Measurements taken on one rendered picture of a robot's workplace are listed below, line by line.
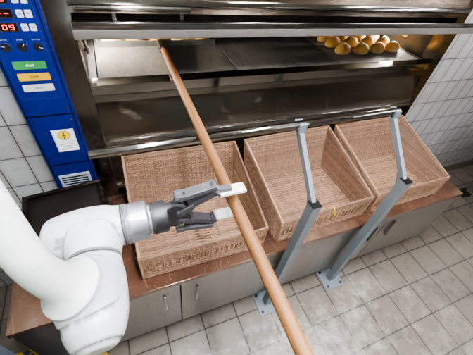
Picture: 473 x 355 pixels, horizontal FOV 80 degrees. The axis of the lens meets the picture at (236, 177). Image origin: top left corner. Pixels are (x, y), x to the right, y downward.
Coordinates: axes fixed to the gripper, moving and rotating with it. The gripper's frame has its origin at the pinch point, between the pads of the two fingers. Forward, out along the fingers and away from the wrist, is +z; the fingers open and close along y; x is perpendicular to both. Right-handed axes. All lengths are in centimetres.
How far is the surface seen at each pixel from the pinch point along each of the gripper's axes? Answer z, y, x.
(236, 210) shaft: -0.7, -1.3, 4.2
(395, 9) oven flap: 96, -28, -62
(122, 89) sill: -21, 3, -65
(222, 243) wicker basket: 7, 49, -16
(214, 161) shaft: -0.7, -1.5, -13.6
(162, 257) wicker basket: -17, 48, -16
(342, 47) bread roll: 95, -3, -84
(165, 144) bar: -11.7, 2.1, -28.2
